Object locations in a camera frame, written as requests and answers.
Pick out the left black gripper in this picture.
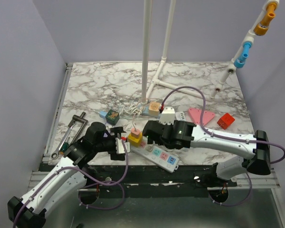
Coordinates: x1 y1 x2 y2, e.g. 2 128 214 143
94 127 125 160

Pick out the yellow cube socket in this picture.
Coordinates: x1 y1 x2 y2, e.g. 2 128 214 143
127 132 143 147

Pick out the white multicolour power strip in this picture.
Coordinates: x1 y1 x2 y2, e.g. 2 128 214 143
131 141 179 173

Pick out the pink triangular power strip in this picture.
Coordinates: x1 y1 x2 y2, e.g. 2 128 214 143
188 107 216 125

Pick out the red cube socket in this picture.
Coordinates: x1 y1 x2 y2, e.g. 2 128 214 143
217 113 235 130

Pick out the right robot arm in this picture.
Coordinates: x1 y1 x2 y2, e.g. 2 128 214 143
142 120 271 186

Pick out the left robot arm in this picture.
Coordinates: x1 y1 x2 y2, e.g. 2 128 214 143
8 122 130 228

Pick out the dark green cube socket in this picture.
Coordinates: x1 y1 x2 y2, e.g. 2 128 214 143
105 109 120 125

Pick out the pink charger plug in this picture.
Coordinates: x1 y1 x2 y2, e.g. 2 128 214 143
131 128 141 138

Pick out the wooden cube socket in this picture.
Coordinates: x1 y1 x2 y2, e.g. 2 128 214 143
149 102 161 110

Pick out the white USB charger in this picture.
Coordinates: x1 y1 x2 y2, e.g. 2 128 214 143
175 112 186 121

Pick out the silver wrench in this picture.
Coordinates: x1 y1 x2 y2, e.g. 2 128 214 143
50 125 74 160

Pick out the blue pipe fitting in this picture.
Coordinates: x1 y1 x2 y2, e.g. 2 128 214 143
234 41 252 68

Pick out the orange pipe fitting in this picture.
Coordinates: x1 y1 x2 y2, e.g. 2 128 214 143
254 2 277 36

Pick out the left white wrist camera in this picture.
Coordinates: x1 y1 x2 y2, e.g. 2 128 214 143
115 138 131 155

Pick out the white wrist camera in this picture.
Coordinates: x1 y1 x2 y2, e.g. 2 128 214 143
115 138 131 155
159 107 175 125

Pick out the pink charger cable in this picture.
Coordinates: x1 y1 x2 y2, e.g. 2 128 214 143
132 98 166 130

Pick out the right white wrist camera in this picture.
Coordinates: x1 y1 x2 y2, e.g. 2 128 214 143
159 107 175 125

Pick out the white coiled cable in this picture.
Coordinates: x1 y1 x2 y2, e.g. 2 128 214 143
110 95 148 119

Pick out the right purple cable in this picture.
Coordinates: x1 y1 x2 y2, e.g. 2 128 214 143
160 85 285 164

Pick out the black metal base rail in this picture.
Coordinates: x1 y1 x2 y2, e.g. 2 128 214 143
78 165 237 204

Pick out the green handled screwdriver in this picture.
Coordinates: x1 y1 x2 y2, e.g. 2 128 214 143
59 142 69 153

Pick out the white PVC pipe frame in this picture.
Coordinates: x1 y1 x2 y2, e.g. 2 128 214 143
142 0 280 102

